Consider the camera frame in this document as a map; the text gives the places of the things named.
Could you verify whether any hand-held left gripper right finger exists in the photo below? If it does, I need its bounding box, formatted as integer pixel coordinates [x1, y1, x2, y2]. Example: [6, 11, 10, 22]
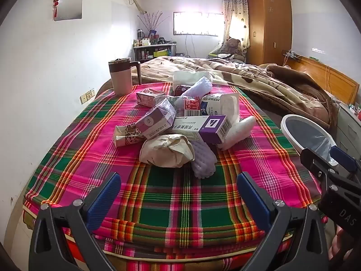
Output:
[236, 172, 336, 271]

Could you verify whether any paper bag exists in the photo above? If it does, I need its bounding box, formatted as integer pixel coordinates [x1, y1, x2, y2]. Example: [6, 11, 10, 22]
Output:
[139, 133, 195, 168]

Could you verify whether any pink green plaid blanket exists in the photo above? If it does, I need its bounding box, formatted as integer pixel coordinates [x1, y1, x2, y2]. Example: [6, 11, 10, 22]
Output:
[23, 82, 325, 271]

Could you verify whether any small shelf desk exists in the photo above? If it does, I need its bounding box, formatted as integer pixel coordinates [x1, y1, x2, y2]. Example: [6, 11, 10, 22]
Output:
[133, 44, 178, 61]

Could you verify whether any shiny wall sheet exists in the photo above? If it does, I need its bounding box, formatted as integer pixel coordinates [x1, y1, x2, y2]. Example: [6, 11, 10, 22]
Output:
[53, 0, 83, 21]

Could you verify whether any purple white medicine box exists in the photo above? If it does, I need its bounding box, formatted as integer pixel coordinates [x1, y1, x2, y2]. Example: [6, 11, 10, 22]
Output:
[172, 115, 235, 144]

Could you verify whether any cream brown printed carton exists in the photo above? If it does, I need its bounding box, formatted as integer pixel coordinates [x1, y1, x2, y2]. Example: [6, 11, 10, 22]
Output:
[113, 123, 147, 148]

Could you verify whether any vase of dry branches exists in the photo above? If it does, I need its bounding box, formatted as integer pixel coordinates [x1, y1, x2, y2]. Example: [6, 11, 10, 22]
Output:
[138, 11, 170, 37]

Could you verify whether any wooden headboard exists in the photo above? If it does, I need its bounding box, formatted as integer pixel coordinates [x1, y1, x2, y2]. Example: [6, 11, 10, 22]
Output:
[290, 55, 360, 105]

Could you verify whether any white foam sleeve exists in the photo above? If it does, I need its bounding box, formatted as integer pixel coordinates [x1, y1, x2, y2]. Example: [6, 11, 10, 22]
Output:
[217, 116, 257, 151]

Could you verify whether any wooden wardrobe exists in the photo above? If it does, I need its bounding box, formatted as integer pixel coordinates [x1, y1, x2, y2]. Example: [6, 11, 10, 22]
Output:
[248, 0, 294, 66]

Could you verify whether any pale purple printed carton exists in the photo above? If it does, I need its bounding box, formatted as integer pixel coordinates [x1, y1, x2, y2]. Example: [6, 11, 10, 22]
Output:
[136, 88, 167, 108]

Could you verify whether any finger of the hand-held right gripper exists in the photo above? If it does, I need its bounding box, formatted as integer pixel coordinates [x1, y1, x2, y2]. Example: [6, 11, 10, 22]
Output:
[300, 147, 342, 193]
[329, 145, 361, 176]

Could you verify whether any grey drawer nightstand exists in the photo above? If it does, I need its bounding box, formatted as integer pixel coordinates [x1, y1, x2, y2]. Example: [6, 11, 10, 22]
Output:
[336, 102, 361, 159]

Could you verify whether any black rack with power strip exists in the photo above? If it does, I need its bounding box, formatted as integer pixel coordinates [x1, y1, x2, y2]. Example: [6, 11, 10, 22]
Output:
[281, 49, 302, 61]

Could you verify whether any wall socket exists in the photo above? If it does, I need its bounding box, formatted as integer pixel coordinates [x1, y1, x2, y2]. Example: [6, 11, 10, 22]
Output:
[80, 89, 96, 104]

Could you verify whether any pink brown travel mug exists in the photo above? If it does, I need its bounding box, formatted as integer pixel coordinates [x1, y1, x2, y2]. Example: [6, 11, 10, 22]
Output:
[109, 57, 141, 96]

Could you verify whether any white paper pack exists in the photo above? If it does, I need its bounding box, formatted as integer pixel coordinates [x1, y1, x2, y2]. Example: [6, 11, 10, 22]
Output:
[173, 70, 215, 86]

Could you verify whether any red white small carton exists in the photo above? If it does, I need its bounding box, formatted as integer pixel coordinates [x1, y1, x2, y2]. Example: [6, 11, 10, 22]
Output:
[183, 96, 201, 117]

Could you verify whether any brown teddy bear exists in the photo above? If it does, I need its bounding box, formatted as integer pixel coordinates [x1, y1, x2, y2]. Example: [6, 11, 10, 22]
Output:
[218, 37, 245, 61]

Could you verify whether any white blue milk carton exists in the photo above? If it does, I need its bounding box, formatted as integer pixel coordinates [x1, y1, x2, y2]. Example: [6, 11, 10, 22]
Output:
[201, 93, 240, 125]

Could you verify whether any white waste bin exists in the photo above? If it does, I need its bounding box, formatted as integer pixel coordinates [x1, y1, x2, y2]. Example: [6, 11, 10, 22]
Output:
[280, 114, 339, 166]

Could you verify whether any window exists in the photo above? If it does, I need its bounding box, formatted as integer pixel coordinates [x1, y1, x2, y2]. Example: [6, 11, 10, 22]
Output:
[173, 11, 224, 37]

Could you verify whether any patterned curtain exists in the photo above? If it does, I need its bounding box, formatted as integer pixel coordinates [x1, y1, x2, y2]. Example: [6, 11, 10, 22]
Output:
[221, 0, 251, 48]

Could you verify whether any row of small bottles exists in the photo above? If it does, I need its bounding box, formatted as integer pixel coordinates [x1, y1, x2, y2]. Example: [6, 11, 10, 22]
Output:
[134, 28, 177, 47]

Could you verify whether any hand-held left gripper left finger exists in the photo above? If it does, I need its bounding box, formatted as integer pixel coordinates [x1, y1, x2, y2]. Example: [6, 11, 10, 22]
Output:
[28, 172, 122, 271]

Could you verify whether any dark labelled tin can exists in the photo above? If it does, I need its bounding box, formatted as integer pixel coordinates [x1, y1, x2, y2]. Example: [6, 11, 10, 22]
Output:
[174, 85, 192, 97]

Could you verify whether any purple milk carton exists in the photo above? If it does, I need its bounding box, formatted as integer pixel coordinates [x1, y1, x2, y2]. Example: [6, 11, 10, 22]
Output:
[135, 98, 177, 140]

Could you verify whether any brown cream fleece blanket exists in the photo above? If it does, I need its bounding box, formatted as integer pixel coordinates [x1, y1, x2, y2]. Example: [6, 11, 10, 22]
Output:
[138, 56, 337, 129]

